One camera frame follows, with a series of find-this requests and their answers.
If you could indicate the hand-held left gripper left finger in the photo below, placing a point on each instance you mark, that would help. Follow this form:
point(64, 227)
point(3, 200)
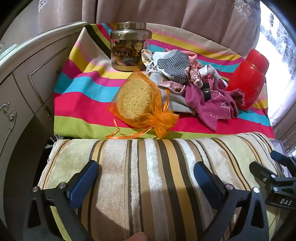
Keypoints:
point(83, 183)

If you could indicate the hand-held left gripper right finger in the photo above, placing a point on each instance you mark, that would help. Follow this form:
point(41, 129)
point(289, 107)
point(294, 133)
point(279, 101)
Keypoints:
point(203, 180)

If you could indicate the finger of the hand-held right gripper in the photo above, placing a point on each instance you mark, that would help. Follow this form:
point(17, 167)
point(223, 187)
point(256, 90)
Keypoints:
point(284, 158)
point(261, 171)

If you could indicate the purple storage box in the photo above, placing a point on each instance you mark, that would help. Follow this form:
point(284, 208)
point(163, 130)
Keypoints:
point(281, 146)

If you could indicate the checked face mask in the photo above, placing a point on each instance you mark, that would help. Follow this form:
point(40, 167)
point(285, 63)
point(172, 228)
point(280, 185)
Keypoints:
point(175, 64)

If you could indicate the person's left hand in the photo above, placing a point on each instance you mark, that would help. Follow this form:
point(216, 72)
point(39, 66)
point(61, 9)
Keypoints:
point(137, 237)

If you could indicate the white lace curtain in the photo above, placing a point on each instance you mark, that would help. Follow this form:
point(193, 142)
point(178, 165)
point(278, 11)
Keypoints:
point(281, 111)

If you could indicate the dark pink knitted cloth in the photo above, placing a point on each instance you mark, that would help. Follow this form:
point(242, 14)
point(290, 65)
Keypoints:
point(203, 109)

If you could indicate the colourful striped tablecloth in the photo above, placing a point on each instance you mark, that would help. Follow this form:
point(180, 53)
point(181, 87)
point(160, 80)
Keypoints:
point(92, 111)

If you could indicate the orange mesh gift bag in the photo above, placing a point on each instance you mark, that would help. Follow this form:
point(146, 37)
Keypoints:
point(159, 120)

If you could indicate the red thermos bottle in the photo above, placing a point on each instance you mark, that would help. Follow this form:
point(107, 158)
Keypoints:
point(245, 78)

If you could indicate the yellow round sponge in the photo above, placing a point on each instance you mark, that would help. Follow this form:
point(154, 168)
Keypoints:
point(136, 99)

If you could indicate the floral patterned cloth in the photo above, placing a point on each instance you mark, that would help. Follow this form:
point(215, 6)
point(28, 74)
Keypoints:
point(195, 75)

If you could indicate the white ornate cabinet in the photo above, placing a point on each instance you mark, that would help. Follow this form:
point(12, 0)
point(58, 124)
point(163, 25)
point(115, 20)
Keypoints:
point(23, 92)

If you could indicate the white spotted cloth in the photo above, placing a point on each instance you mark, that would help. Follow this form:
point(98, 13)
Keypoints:
point(146, 58)

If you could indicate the glass jar with metal lid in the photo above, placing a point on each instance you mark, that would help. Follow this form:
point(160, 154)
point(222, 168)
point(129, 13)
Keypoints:
point(129, 41)

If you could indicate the plain beige curtain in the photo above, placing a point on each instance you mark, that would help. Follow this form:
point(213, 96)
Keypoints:
point(161, 14)

